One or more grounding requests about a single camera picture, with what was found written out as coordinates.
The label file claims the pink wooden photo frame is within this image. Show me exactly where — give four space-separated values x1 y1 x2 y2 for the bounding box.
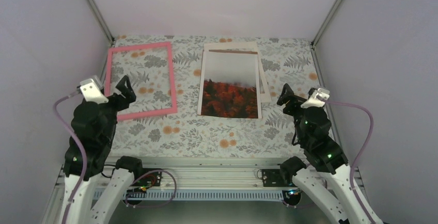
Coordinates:
104 41 178 121

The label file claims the autumn forest photo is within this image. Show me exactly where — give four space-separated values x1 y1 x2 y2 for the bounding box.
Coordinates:
197 50 262 119

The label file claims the white passe-partout mat board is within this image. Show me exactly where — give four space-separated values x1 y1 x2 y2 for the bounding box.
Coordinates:
204 41 271 103

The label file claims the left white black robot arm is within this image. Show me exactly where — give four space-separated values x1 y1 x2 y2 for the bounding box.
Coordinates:
53 75 144 223

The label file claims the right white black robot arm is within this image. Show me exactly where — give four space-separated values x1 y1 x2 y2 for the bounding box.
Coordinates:
277 84 383 223

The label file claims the floral patterned table mat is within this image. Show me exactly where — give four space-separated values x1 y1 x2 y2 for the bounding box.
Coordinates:
111 35 319 158

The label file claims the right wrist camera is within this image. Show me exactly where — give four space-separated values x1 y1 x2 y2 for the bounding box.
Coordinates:
300 87 330 108

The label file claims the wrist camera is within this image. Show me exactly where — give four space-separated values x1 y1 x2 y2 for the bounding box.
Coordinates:
79 75 108 104
300 87 330 108

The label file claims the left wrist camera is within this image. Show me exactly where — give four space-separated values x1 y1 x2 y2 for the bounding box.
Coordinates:
79 75 108 104

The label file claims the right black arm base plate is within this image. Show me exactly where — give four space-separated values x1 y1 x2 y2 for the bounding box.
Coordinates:
260 169 286 187

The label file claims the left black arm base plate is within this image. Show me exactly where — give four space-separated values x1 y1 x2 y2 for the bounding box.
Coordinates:
134 168 162 188

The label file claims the aluminium mounting rail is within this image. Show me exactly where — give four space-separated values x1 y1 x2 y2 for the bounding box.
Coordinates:
56 162 364 190

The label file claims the grey slotted cable duct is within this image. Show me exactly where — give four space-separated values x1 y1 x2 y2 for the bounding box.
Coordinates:
92 189 291 202

